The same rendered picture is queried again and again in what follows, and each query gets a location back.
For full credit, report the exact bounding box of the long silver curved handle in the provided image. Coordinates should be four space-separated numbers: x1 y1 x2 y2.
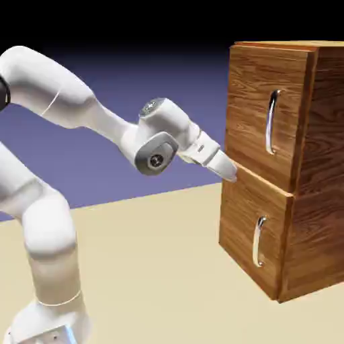
265 89 282 156

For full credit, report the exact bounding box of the wooden door with short handle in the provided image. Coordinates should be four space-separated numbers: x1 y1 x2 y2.
218 162 294 301

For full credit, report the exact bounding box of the short silver curved handle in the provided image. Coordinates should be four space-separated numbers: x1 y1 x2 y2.
252 215 269 268

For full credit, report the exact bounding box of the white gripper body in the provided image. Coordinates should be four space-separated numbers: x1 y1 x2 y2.
206 149 239 183

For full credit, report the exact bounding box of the wooden cabinet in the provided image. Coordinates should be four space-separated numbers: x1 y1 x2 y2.
218 40 344 304

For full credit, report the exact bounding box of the wooden door with long handle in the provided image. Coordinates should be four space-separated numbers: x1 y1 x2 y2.
224 44 319 194

